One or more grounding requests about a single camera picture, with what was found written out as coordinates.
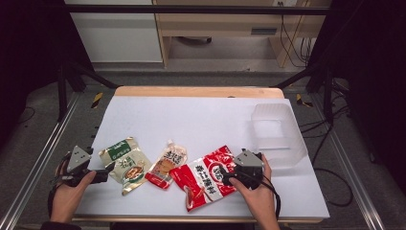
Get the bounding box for person's right hand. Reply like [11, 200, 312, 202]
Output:
[228, 153, 280, 219]

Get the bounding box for yellow and black tape strip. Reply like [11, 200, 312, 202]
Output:
[295, 93, 314, 108]
[91, 91, 104, 109]

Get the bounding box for black curtain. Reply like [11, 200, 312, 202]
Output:
[0, 0, 94, 151]
[308, 0, 406, 195]

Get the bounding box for hanging black cables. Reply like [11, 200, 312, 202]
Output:
[278, 1, 313, 69]

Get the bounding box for left hand-held gripper cable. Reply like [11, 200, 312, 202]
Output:
[47, 152, 71, 219]

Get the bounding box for person's left hand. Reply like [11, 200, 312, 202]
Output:
[50, 158, 97, 224]

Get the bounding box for green and cream food packet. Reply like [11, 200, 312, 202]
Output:
[98, 136, 153, 196]

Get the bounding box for right hand-held gripper cable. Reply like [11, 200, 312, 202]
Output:
[253, 172, 282, 222]

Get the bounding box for black metal stand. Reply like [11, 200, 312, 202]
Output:
[273, 61, 337, 127]
[56, 59, 120, 123]

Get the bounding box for hand-held gripper cable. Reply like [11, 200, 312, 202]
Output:
[253, 172, 282, 222]
[47, 152, 71, 219]

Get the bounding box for clear plastic container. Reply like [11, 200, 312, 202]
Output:
[250, 102, 309, 171]

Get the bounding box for white table mat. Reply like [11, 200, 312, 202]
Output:
[74, 96, 330, 220]

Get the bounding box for thin black floor cable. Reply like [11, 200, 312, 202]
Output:
[16, 106, 36, 127]

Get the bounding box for black horizontal bar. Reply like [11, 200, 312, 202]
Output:
[63, 4, 331, 16]

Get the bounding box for wooden table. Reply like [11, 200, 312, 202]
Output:
[71, 85, 324, 224]

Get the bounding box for red and white sauce packet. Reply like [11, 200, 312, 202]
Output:
[169, 145, 244, 213]

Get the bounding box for white cabinet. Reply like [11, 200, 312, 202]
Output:
[64, 0, 164, 64]

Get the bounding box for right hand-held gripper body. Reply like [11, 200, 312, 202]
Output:
[234, 148, 266, 190]

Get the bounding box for aluminium floor rail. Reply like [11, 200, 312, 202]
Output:
[0, 91, 81, 230]
[309, 92, 387, 230]

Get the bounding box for wooden desk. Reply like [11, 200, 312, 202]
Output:
[152, 0, 333, 69]

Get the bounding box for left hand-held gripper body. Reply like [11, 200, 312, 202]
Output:
[52, 145, 98, 188]

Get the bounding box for orange spout pouch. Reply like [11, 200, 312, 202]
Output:
[144, 139, 189, 191]

